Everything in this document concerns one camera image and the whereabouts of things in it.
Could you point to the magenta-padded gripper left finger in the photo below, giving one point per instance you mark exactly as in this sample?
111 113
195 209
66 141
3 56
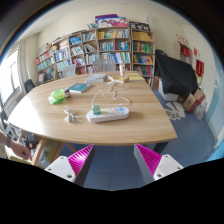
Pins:
60 165

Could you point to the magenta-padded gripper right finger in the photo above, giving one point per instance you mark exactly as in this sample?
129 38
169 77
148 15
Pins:
165 165

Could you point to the green charger block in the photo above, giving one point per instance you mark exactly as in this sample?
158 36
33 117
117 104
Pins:
96 109

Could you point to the person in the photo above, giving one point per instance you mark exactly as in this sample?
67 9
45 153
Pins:
13 146

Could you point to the papers on floor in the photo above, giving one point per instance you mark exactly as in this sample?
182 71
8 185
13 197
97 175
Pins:
175 110

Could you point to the green plastic bag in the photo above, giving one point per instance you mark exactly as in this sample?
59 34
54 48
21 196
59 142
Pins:
56 96

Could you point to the white power strip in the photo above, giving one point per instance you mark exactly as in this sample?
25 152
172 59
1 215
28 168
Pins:
110 115

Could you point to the cardboard box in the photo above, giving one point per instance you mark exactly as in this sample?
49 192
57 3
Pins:
193 100

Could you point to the white box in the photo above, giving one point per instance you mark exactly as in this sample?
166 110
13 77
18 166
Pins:
166 94

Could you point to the small red jar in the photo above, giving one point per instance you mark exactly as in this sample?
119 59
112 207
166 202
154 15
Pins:
67 93

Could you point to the teal book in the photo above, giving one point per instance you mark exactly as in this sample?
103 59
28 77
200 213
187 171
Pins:
79 87

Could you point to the dark office chair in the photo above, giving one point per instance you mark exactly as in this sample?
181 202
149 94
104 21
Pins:
29 85

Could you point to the black cloth cover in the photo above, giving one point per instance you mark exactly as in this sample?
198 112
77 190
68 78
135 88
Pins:
173 75

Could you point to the yellow book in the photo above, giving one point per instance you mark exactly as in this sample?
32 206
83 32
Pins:
119 79
135 76

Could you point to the grey book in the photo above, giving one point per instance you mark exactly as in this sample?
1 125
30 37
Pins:
96 78

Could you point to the grey mesh chair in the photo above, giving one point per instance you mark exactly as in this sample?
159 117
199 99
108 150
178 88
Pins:
104 65
69 70

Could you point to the window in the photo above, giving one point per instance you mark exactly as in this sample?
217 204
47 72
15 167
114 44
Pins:
8 76

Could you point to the white bottle with red label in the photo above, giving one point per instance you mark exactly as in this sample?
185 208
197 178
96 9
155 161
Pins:
122 70

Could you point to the wooden bookshelf unit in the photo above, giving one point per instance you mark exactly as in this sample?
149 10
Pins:
100 50

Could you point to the red wall hanging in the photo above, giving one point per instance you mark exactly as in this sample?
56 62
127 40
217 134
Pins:
199 67

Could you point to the small wall shelf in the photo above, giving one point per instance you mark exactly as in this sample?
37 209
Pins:
185 53

